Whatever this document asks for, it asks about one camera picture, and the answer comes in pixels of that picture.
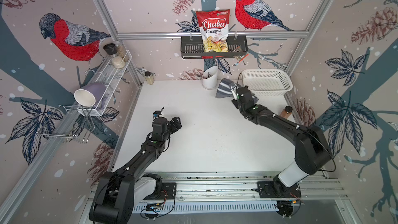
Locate clear glass jar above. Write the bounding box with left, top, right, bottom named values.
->
left=115, top=41, right=129, bottom=62

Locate purple white cup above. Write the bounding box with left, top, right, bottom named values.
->
left=74, top=83, right=106, bottom=107

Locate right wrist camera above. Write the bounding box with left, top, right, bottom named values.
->
left=231, top=88, right=238, bottom=100

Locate red Chuba chips bag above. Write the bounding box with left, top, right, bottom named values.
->
left=196, top=9, right=230, bottom=53

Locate white perforated plastic basket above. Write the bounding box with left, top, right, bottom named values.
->
left=241, top=69, right=293, bottom=96

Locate white utensil holder cup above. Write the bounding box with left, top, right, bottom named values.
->
left=202, top=66, right=218, bottom=90

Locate black wire wall basket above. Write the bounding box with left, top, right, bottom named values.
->
left=180, top=36, right=248, bottom=59

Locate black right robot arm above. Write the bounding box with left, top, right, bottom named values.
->
left=231, top=86, right=333, bottom=195

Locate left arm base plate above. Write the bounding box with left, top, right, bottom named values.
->
left=146, top=183, right=177, bottom=200

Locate small yellow spice jar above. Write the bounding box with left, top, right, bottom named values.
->
left=144, top=71, right=154, bottom=85

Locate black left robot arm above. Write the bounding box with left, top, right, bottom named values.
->
left=89, top=117, right=182, bottom=224

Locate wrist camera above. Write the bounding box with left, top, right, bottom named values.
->
left=153, top=110, right=162, bottom=119
left=231, top=88, right=238, bottom=100

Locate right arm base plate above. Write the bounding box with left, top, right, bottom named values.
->
left=254, top=181, right=301, bottom=199

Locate brown spice bottle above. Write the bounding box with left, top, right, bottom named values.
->
left=279, top=105, right=293, bottom=119

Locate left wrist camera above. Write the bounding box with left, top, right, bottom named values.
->
left=153, top=110, right=162, bottom=119

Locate white wire wall shelf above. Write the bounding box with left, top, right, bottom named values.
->
left=82, top=51, right=132, bottom=116

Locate red handled brush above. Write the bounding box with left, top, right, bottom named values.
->
left=233, top=54, right=248, bottom=66

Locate black lid spice jar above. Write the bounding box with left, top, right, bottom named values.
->
left=103, top=43, right=125, bottom=69

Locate wire cup holder rack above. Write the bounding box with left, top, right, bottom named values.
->
left=36, top=105, right=95, bottom=144

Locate grey plaid pillowcase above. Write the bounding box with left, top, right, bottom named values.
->
left=216, top=78, right=243, bottom=103

